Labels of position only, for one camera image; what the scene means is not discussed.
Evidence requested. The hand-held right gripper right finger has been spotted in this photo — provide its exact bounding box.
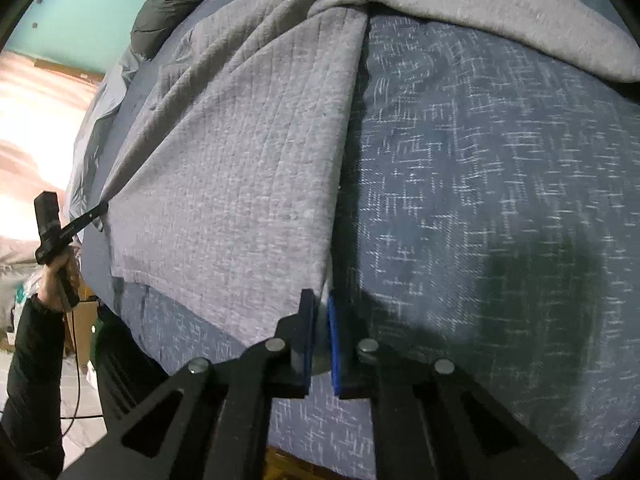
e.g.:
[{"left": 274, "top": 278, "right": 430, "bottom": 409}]
[{"left": 327, "top": 290, "right": 581, "bottom": 480}]

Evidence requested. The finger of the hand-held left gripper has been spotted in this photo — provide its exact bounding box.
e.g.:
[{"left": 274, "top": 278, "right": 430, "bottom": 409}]
[{"left": 78, "top": 201, "right": 110, "bottom": 233}]

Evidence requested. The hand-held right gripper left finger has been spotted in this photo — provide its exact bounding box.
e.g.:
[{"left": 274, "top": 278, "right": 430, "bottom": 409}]
[{"left": 60, "top": 288, "right": 317, "bottom": 480}]

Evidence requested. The grey sweatshirt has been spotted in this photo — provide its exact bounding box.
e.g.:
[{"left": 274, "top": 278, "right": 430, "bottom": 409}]
[{"left": 97, "top": 0, "right": 640, "bottom": 376}]

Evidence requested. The person's left forearm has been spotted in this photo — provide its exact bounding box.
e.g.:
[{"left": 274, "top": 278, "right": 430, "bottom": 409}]
[{"left": 0, "top": 294, "right": 67, "bottom": 480}]

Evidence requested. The person's left hand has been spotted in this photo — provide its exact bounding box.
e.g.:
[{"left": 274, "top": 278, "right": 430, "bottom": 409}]
[{"left": 39, "top": 245, "right": 83, "bottom": 313}]

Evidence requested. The white plastic bag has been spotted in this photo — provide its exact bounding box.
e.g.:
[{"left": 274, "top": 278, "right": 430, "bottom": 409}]
[{"left": 7, "top": 267, "right": 46, "bottom": 331}]

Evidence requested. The light grey blanket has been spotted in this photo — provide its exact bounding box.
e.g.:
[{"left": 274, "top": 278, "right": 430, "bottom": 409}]
[{"left": 62, "top": 47, "right": 141, "bottom": 231}]

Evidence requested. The pink curtain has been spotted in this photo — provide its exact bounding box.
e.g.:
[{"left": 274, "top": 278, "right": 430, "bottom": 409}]
[{"left": 0, "top": 50, "right": 108, "bottom": 266}]

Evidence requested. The wooden cabinet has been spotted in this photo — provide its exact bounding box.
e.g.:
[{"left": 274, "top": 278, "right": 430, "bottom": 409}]
[{"left": 62, "top": 282, "right": 101, "bottom": 361}]

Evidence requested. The person's dark clothing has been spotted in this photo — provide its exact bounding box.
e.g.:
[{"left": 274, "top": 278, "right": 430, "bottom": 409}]
[{"left": 92, "top": 305, "right": 173, "bottom": 441}]

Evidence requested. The bed with blue sheet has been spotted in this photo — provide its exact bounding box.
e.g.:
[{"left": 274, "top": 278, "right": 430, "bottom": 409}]
[{"left": 65, "top": 15, "right": 640, "bottom": 480}]

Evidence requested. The dark grey rolled duvet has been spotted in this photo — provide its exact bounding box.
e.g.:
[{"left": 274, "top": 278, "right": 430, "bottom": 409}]
[{"left": 130, "top": 0, "right": 251, "bottom": 63}]

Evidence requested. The wooden bed frame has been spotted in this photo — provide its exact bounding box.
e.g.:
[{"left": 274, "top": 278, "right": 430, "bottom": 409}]
[{"left": 265, "top": 444, "right": 361, "bottom": 480}]

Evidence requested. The wooden window frame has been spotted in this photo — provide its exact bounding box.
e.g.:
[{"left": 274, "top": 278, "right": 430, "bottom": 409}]
[{"left": 32, "top": 59, "right": 106, "bottom": 82}]

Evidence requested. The black cable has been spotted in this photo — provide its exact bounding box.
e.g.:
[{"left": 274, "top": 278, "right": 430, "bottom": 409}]
[{"left": 62, "top": 305, "right": 108, "bottom": 421}]

